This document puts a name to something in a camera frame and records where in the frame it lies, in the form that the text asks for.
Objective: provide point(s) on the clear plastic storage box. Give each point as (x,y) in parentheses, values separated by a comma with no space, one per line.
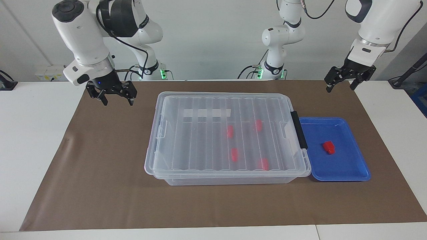
(233,181)

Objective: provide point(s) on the black stand leg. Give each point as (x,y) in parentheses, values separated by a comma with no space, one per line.
(408,71)

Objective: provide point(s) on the red block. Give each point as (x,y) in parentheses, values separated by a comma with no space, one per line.
(234,154)
(258,125)
(264,163)
(230,131)
(329,147)

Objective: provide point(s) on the black box latch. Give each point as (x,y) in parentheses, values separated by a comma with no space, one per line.
(299,130)

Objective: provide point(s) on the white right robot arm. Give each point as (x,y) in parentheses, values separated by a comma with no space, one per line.
(80,36)

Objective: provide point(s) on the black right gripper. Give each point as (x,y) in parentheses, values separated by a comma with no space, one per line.
(106,83)

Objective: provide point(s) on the blue crate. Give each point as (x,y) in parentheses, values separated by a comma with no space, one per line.
(421,100)

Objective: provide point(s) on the clear ribbed plastic lid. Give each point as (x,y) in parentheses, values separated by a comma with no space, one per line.
(200,140)

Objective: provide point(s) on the white wall outlet strip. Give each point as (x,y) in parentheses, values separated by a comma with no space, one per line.
(46,75)

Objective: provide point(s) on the brown paper table mat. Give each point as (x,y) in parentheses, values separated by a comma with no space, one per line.
(213,206)

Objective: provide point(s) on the black clamp mount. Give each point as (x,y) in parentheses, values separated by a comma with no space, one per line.
(8,85)

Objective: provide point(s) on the small white box label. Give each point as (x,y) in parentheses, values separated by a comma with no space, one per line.
(293,146)

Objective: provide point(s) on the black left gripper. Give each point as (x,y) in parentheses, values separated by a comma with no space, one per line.
(355,68)

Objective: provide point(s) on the blue plastic tray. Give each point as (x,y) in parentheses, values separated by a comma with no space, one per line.
(343,166)

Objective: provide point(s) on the green lit base unit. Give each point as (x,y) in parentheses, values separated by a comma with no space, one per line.
(260,71)
(162,71)

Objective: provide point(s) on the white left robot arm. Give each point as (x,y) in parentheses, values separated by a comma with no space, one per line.
(377,26)

